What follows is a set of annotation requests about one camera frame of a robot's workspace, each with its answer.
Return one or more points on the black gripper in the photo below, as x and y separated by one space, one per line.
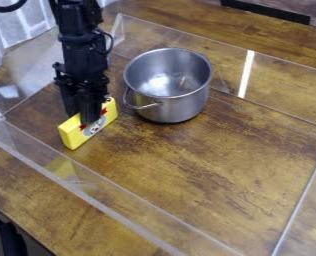
79 75

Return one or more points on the yellow butter block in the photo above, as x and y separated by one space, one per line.
75 133

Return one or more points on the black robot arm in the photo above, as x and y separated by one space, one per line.
78 16

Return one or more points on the stainless steel pot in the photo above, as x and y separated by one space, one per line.
168 82

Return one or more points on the white curtain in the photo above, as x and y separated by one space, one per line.
25 19

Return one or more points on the clear acrylic barrier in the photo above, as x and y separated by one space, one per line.
208 187

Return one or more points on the black table leg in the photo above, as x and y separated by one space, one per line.
13 242

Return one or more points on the black bar at table edge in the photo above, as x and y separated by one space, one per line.
266 11

